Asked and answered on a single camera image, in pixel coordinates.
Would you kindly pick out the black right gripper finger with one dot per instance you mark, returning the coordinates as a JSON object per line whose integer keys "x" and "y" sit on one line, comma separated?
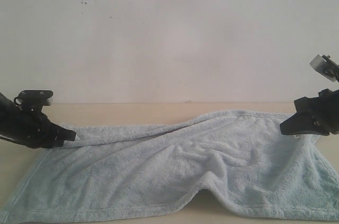
{"x": 302, "y": 124}

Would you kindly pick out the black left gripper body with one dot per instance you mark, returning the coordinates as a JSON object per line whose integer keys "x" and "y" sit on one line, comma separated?
{"x": 30, "y": 129}

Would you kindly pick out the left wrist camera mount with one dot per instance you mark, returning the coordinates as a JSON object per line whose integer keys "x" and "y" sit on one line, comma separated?
{"x": 33, "y": 100}

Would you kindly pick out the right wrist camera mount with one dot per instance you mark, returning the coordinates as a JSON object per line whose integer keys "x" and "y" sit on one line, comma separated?
{"x": 326, "y": 67}

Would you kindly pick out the light blue terry towel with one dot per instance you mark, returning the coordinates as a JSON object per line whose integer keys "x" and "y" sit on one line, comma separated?
{"x": 124, "y": 172}

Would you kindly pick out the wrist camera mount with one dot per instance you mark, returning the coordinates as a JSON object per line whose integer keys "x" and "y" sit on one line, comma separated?
{"x": 33, "y": 100}
{"x": 326, "y": 67}

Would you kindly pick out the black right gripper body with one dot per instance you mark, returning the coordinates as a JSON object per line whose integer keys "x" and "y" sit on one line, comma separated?
{"x": 324, "y": 108}

